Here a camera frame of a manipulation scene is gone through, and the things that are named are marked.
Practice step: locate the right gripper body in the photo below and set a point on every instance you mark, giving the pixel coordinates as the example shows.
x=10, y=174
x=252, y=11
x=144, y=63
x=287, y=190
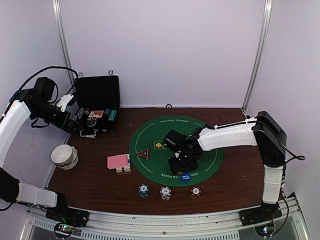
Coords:
x=185, y=163

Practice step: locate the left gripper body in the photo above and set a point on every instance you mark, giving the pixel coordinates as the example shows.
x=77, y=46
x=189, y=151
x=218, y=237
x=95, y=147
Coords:
x=61, y=124

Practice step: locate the blue small blind button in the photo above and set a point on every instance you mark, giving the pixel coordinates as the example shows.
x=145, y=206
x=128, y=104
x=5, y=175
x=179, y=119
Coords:
x=185, y=177

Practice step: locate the red black chip stack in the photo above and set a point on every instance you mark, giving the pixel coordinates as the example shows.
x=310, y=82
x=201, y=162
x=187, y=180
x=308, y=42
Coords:
x=195, y=193

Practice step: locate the blue white chip stack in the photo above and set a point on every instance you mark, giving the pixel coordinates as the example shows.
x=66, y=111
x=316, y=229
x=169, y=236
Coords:
x=165, y=193

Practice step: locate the green chip stack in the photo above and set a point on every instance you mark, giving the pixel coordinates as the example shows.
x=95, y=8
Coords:
x=143, y=191

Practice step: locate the red-backed card deck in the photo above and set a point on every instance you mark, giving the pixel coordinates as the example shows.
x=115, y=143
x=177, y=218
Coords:
x=117, y=161

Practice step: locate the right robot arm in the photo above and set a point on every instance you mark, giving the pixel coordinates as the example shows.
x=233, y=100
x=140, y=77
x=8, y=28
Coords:
x=261, y=131

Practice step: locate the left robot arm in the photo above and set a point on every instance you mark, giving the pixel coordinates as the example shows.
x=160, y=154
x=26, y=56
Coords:
x=33, y=104

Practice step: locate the clear acrylic dealer puck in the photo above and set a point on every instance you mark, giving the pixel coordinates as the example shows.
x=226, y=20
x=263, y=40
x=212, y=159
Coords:
x=91, y=122

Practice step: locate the card deck in case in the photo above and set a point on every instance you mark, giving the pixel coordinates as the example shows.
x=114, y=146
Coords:
x=96, y=114

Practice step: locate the white ceramic bowl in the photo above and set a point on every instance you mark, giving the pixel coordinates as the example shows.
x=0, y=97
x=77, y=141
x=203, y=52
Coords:
x=61, y=153

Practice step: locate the black poker case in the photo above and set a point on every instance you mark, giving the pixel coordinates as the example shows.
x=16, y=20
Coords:
x=99, y=93

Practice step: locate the triangular all-in marker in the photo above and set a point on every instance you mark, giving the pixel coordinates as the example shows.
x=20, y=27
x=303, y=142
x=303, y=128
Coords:
x=143, y=154

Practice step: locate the teal chips in case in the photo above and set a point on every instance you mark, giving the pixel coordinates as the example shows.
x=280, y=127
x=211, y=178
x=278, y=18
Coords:
x=110, y=114

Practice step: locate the scalloped white bowl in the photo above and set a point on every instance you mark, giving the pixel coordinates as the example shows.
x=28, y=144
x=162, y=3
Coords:
x=67, y=165

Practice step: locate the gold card box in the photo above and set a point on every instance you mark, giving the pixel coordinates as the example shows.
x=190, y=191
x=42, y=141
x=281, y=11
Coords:
x=126, y=168

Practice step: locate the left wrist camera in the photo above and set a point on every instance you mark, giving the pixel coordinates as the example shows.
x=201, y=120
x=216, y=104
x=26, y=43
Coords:
x=66, y=100

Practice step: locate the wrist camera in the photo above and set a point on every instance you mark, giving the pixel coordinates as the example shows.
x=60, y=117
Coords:
x=174, y=140
x=66, y=100

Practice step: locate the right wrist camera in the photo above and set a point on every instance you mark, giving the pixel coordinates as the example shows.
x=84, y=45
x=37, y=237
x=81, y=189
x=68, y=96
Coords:
x=174, y=140

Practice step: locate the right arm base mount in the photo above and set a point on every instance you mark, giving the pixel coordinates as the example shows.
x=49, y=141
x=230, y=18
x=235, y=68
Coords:
x=257, y=215

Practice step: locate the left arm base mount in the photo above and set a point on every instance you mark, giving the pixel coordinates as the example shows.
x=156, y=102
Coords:
x=73, y=217

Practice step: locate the aluminium front rail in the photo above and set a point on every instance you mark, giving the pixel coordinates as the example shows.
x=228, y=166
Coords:
x=223, y=225

